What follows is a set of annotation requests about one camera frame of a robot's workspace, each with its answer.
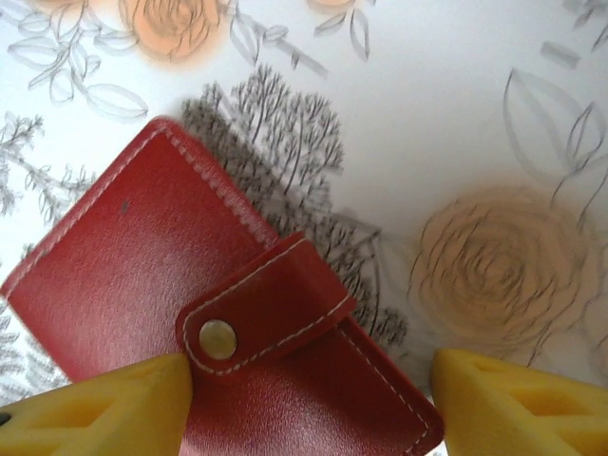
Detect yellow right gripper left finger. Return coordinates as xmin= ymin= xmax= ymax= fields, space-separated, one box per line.
xmin=0 ymin=353 xmax=194 ymax=456

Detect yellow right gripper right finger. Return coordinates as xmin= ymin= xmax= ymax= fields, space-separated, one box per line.
xmin=434 ymin=348 xmax=608 ymax=456

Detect red leather card holder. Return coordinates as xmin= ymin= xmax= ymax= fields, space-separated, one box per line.
xmin=0 ymin=116 xmax=446 ymax=456

